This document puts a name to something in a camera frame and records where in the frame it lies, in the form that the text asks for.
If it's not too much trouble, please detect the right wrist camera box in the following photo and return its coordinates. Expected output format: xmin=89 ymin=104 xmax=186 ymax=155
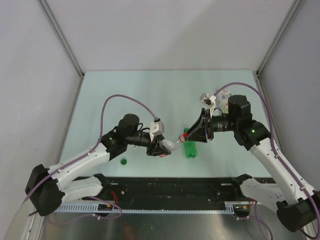
xmin=199 ymin=93 xmax=216 ymax=117

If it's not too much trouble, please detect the red bottle cap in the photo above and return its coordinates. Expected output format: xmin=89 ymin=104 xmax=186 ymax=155
xmin=179 ymin=132 xmax=188 ymax=143

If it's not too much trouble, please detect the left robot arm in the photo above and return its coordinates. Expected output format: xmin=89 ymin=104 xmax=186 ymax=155
xmin=25 ymin=113 xmax=177 ymax=217

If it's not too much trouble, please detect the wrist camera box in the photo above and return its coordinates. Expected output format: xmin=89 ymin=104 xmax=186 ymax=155
xmin=199 ymin=93 xmax=216 ymax=117
xmin=149 ymin=118 xmax=165 ymax=139

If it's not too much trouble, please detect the white slotted cable duct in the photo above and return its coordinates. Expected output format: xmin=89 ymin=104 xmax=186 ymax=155
xmin=55 ymin=201 xmax=251 ymax=214

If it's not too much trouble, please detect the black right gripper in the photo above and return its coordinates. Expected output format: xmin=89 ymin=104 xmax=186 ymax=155
xmin=185 ymin=108 xmax=238 ymax=143

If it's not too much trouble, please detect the right aluminium frame post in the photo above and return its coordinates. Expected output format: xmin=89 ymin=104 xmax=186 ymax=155
xmin=255 ymin=0 xmax=305 ymax=76

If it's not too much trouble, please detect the green bottle cap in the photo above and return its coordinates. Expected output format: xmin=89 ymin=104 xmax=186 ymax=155
xmin=120 ymin=158 xmax=128 ymax=165

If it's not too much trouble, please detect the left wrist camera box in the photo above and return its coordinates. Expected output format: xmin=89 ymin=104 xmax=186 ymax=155
xmin=149 ymin=118 xmax=165 ymax=139

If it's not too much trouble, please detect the green plastic bottle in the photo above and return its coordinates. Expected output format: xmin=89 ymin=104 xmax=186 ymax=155
xmin=183 ymin=140 xmax=198 ymax=159

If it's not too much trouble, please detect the left aluminium frame post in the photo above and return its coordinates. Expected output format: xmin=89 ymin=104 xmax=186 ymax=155
xmin=36 ymin=0 xmax=85 ymax=77

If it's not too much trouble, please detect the clear bottle red label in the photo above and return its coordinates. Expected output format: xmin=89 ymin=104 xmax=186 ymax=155
xmin=160 ymin=137 xmax=183 ymax=158

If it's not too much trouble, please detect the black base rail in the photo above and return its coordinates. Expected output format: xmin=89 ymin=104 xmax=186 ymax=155
xmin=97 ymin=177 xmax=250 ymax=210

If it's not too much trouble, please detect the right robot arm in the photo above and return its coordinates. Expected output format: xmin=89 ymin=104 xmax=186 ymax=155
xmin=179 ymin=95 xmax=320 ymax=232

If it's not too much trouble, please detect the fruit tea bottle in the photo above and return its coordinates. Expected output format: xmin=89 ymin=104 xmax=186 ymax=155
xmin=217 ymin=88 xmax=233 ymax=114

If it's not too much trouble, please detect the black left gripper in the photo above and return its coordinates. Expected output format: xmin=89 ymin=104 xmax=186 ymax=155
xmin=125 ymin=131 xmax=171 ymax=156

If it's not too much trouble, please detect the aluminium frame post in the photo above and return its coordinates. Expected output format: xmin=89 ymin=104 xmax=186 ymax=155
xmin=255 ymin=0 xmax=305 ymax=76
xmin=36 ymin=0 xmax=85 ymax=77

